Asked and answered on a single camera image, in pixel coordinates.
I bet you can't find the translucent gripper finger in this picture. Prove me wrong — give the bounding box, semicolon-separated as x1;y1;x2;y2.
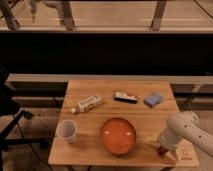
145;136;158;144
166;151;177;163

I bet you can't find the red pepper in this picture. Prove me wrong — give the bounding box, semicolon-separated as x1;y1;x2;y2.
157;146;167;156

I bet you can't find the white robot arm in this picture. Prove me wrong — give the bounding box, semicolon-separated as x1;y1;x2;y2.
145;111;213;166

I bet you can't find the orange round plate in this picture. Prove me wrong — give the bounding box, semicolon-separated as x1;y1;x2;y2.
100;118;136;155

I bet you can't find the blue sponge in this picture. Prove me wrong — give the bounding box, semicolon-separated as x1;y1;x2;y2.
144;93;163;107

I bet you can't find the black and white eraser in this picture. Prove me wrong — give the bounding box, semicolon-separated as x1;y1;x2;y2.
114;92;138;104

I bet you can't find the black office chair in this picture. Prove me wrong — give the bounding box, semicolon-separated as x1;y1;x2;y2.
0;67;50;158

